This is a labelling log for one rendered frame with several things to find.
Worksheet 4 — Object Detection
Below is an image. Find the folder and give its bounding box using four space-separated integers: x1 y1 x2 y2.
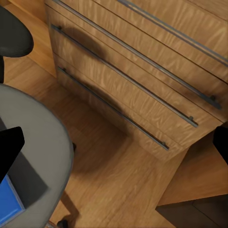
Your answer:
0 174 25 228

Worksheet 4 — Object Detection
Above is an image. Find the swivel chair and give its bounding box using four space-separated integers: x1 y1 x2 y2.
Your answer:
0 5 77 228

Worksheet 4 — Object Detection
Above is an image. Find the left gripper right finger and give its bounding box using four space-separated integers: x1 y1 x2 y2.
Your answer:
213 126 228 165

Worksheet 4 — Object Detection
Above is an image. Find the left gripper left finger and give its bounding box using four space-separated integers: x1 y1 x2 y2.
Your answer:
0 126 25 183

